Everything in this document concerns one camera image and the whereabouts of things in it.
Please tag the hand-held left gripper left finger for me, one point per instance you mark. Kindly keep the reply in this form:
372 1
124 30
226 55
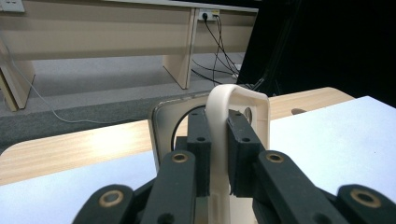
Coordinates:
200 155

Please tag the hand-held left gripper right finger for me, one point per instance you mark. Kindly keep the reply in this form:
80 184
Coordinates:
244 155

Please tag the beige phone case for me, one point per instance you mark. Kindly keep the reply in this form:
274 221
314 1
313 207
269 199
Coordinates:
219 124

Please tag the silver phone case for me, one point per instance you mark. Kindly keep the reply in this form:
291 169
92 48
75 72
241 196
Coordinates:
165 124

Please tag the wooden table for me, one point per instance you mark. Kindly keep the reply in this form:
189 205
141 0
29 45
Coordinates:
77 149

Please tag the black curtain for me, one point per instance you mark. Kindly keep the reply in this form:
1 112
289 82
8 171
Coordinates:
327 46

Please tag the white wall power outlet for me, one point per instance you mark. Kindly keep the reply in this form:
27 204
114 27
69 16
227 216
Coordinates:
209 14

